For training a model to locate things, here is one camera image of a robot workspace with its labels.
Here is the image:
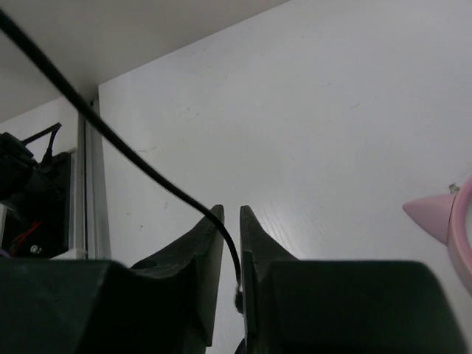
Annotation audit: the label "aluminium rail front edge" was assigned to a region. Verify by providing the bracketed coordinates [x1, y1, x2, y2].
[78, 114, 111, 260]

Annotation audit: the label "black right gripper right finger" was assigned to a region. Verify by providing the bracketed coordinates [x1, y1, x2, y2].
[239, 206, 468, 353]

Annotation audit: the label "black headphone audio cable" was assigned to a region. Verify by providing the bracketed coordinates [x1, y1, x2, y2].
[0, 9, 246, 314]

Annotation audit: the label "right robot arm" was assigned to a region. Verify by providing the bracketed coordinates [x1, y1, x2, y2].
[1, 133, 467, 353]

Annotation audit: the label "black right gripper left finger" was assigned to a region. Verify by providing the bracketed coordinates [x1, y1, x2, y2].
[1, 218, 223, 353]

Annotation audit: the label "pink blue cat-ear headphones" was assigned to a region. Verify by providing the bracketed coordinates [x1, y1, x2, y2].
[402, 179, 471, 292]

